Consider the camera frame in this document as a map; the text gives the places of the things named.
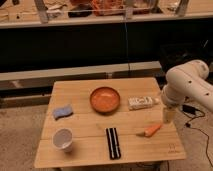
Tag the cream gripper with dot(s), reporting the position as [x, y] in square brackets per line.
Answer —
[168, 114]

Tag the black striped eraser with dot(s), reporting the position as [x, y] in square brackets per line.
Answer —
[113, 143]

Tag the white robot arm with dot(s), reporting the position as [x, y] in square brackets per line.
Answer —
[186, 80]

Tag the orange toy carrot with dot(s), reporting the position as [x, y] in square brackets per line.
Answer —
[149, 131]

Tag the black box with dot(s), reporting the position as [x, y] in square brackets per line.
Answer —
[171, 55]

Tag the orange plate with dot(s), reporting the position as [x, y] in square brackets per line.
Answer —
[104, 99]

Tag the wooden table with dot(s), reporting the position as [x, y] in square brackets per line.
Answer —
[75, 135]

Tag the white paper cup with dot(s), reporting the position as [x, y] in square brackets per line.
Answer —
[63, 140]

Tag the grey shelf rail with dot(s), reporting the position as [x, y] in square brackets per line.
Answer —
[43, 78]

